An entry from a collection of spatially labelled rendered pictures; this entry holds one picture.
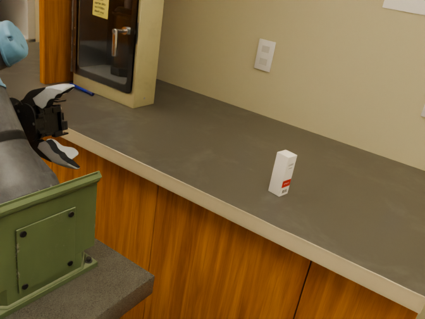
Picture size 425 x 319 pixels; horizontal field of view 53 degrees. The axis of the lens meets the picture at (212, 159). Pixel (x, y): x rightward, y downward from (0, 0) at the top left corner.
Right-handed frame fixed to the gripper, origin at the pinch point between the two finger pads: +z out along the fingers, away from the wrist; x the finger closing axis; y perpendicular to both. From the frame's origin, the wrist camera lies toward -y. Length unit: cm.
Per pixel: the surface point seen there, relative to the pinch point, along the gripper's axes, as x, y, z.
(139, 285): 23.5, -5.1, 17.1
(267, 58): -7, 104, -1
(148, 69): -3, 72, -34
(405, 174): 25, 86, 54
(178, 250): 41, 36, 1
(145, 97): 7, 72, -35
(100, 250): 21.5, -2.0, 6.3
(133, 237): 43, 38, -16
